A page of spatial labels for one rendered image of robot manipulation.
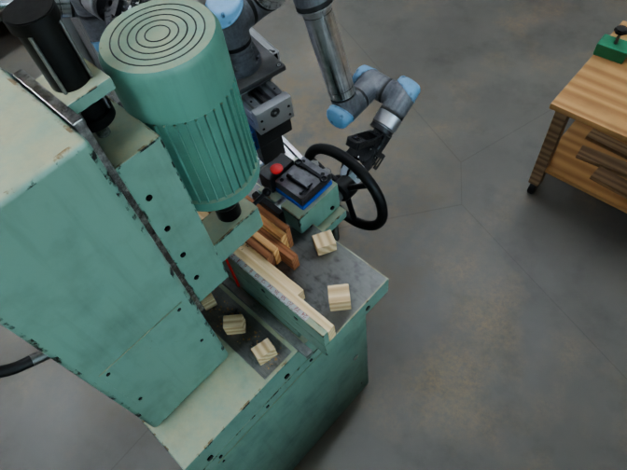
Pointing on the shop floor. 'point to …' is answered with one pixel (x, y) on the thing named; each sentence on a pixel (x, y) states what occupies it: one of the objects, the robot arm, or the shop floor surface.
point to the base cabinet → (299, 409)
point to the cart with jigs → (592, 127)
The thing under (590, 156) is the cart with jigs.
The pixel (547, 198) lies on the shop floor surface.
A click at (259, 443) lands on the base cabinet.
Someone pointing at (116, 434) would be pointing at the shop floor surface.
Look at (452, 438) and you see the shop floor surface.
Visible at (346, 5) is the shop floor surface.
